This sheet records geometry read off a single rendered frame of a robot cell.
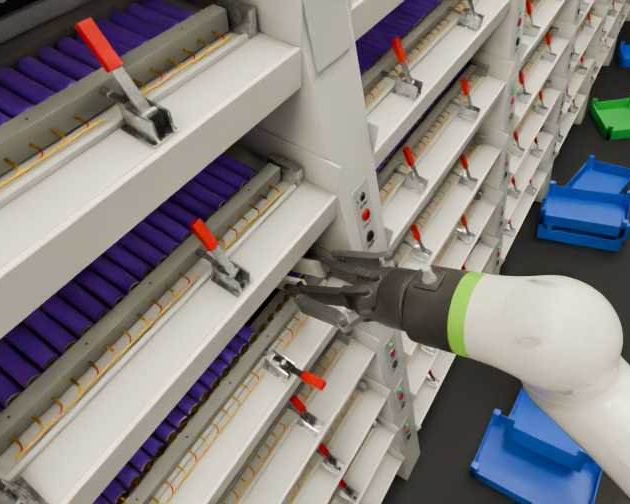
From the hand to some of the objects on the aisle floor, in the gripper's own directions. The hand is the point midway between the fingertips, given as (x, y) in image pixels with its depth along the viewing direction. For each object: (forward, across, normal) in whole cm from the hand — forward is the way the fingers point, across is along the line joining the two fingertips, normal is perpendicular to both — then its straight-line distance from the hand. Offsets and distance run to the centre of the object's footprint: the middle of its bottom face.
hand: (296, 274), depth 65 cm
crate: (-15, -28, +106) cm, 110 cm away
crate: (-16, -44, +101) cm, 111 cm away
